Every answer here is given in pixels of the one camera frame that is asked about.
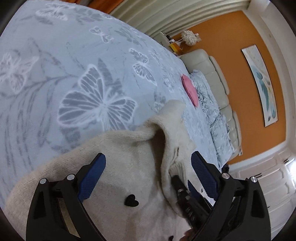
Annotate left butterfly print pillow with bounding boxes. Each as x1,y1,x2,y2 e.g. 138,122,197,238
190,70,220,119

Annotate white left nightstand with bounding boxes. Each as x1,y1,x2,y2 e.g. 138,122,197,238
159,32,175,47

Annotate right butterfly print pillow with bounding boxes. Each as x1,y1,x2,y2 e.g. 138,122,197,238
210,114,234,165

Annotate pink folded cloth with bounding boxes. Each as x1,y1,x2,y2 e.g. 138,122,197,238
181,74,199,108

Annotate butterfly print pillow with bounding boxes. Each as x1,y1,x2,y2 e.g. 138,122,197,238
190,70,220,119
210,114,234,165

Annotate person's right hand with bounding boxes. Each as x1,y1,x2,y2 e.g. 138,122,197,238
179,229,194,241

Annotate white panelled wardrobe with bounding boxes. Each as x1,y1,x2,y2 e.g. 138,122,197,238
230,1,295,239

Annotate blue butterfly print bedspread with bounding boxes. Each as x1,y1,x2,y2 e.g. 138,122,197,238
1,1,223,208

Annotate yellow box on nightstand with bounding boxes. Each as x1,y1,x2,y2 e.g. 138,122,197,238
169,42,183,56

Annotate black bag on nightstand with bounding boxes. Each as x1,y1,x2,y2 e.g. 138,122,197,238
221,164,230,173

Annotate framed feather wall painting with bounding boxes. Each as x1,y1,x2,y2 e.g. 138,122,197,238
241,45,278,127

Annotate beige knit sweater black hearts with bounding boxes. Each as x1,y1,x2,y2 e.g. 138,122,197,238
4,100,202,240

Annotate beige padded leather headboard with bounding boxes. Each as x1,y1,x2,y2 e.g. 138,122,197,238
180,49,242,160

